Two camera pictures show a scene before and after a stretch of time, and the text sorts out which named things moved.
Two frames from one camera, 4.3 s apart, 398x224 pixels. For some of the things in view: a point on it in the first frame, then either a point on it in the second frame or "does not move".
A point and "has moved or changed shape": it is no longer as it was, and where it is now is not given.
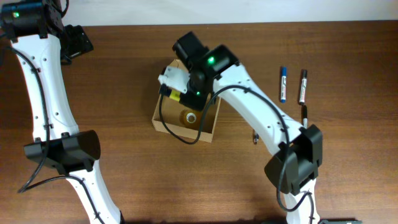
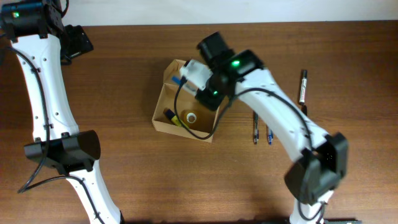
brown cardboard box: [182, 119] does not move
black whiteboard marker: [303, 96] does not move
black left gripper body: [79, 42] does not move
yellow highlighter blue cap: [175, 95] has moved or changed shape
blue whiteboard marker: [283, 84] has moved or changed shape
